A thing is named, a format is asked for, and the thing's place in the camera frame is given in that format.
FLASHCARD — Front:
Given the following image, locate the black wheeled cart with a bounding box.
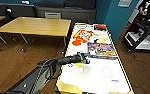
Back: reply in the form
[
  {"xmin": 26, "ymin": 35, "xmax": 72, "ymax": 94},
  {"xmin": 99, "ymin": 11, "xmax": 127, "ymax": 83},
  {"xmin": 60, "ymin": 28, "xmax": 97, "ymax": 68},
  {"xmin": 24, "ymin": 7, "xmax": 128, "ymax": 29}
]
[{"xmin": 122, "ymin": 16, "xmax": 150, "ymax": 53}]

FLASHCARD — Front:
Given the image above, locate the white air hockey table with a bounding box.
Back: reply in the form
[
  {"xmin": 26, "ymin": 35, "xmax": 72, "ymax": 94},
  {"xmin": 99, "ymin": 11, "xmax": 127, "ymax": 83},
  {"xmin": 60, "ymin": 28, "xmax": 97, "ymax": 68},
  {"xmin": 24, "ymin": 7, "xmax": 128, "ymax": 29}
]
[{"xmin": 55, "ymin": 22, "xmax": 135, "ymax": 94}]

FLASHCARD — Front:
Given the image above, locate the white object on ledge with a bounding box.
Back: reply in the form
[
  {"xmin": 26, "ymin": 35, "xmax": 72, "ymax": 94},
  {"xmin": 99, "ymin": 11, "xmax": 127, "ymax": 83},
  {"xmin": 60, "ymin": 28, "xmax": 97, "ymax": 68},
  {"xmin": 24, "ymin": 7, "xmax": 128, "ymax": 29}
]
[{"xmin": 21, "ymin": 0, "xmax": 30, "ymax": 5}]

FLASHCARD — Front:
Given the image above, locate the black sofa cushion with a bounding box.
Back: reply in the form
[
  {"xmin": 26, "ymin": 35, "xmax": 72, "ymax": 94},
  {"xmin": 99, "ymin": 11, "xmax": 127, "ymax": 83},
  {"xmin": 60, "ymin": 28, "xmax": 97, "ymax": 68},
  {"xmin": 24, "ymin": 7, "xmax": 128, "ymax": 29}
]
[{"xmin": 64, "ymin": 0, "xmax": 97, "ymax": 9}]

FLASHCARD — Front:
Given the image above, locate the red black game box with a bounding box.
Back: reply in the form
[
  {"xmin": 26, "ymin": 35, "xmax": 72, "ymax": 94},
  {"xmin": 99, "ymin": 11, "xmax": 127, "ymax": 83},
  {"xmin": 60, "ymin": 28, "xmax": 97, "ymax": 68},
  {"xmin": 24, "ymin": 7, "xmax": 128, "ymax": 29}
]
[{"xmin": 94, "ymin": 24, "xmax": 108, "ymax": 31}]

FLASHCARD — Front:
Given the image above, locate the large wooden table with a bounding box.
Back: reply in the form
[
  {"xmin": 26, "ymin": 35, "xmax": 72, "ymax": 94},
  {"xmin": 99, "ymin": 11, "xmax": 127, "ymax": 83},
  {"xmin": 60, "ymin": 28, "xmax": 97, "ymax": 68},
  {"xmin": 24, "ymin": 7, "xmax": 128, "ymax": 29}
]
[{"xmin": 0, "ymin": 16, "xmax": 73, "ymax": 54}]

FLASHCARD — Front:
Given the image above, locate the dark bench sofa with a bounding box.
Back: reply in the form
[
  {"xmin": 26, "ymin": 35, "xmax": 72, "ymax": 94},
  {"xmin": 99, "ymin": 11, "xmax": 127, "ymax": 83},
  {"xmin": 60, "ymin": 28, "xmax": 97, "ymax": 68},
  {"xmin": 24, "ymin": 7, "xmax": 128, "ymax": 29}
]
[{"xmin": 0, "ymin": 3, "xmax": 37, "ymax": 18}]

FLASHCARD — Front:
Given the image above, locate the white vent panel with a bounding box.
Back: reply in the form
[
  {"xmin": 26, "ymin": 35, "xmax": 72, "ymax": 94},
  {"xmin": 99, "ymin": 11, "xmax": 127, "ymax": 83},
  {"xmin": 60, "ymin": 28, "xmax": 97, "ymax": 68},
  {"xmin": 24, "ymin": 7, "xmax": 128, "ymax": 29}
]
[{"xmin": 44, "ymin": 11, "xmax": 62, "ymax": 19}]

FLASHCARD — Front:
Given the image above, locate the yellow card pile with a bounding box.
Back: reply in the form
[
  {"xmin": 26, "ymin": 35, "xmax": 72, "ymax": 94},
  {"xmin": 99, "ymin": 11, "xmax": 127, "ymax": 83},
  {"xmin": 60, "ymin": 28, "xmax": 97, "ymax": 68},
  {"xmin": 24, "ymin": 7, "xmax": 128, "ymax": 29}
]
[{"xmin": 95, "ymin": 38, "xmax": 109, "ymax": 44}]

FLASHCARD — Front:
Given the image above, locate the yellow wall poster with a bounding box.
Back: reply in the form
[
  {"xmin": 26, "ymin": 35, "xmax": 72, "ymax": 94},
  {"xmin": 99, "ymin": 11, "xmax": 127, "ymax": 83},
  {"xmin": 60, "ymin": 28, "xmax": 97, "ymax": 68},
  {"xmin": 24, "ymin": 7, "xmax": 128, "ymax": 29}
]
[{"xmin": 117, "ymin": 0, "xmax": 132, "ymax": 8}]

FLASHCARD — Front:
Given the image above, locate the grey sofa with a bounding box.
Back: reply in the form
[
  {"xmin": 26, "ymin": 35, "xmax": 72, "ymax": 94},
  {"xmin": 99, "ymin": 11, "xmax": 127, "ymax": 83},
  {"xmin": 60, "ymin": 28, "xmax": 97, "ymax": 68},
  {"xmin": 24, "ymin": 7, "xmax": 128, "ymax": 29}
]
[{"xmin": 35, "ymin": 5, "xmax": 97, "ymax": 24}]

